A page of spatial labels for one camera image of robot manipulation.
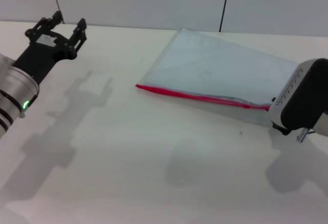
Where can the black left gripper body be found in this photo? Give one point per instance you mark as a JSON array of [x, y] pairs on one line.
[[41, 60]]

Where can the white black wrist camera box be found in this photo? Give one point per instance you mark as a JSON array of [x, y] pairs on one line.
[[299, 98]]

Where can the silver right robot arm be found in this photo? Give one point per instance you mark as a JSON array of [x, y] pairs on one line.
[[323, 126]]

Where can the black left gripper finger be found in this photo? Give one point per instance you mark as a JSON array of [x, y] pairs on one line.
[[43, 24], [78, 35]]

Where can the clear document bag red zipper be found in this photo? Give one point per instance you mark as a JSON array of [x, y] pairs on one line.
[[217, 67]]

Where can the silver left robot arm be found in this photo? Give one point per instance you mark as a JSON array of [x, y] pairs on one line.
[[15, 90]]

